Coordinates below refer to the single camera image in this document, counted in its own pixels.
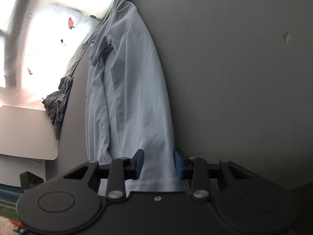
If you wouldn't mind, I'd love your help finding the white board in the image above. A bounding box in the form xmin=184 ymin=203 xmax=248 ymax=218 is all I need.
xmin=0 ymin=105 xmax=58 ymax=161

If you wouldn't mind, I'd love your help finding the light blue shirt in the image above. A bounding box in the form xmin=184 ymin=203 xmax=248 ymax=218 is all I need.
xmin=84 ymin=0 xmax=190 ymax=193

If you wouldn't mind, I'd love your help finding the dark plaid shirt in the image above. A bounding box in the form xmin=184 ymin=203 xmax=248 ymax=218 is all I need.
xmin=42 ymin=76 xmax=74 ymax=140

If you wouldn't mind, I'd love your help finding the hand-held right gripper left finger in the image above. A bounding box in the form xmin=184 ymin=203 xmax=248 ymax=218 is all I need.
xmin=62 ymin=149 xmax=145 ymax=199

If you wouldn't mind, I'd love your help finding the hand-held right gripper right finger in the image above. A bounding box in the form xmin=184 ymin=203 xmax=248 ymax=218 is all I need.
xmin=174 ymin=148 xmax=255 ymax=199

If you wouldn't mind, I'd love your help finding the patterned rug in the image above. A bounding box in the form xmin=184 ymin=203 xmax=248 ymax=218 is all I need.
xmin=0 ymin=214 xmax=26 ymax=235

